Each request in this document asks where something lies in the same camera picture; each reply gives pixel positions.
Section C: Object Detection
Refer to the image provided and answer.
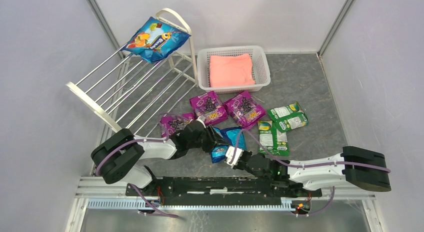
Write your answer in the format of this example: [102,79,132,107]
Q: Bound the purple candy bag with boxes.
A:
[223,91,266,130]
[189,91,229,125]
[159,113,195,138]

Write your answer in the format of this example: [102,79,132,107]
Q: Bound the blue candy bag with fruits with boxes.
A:
[121,17,190,63]

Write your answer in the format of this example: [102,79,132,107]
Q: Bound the pink folded cloth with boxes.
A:
[209,54,256,88]

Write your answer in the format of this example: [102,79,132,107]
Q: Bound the cream metal shelf rack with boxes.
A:
[65,8,199,138]

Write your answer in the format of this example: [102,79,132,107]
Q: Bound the white plastic basket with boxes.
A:
[196,46,271,93]

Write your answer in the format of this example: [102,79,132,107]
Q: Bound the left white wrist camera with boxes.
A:
[196,116,206,127]

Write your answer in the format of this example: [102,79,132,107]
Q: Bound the blue candy bag back side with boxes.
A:
[210,127,247,163]

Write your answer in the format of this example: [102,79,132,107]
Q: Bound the purple candy bag left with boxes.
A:
[159,113,195,138]

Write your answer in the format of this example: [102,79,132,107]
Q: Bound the green candy bag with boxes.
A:
[257,120,290,156]
[267,102,309,133]

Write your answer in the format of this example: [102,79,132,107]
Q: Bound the purple candy bag right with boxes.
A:
[223,91,266,130]

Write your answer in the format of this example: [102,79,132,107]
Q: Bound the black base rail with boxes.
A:
[139,176,323,206]

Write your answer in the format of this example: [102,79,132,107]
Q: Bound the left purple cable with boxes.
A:
[95,112,181,219]

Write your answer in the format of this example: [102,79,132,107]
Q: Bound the purple candy bag middle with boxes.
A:
[189,91,229,125]

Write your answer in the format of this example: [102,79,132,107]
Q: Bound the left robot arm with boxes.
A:
[90,120,230,188]

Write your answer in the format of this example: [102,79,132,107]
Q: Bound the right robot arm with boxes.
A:
[225,146,392,192]

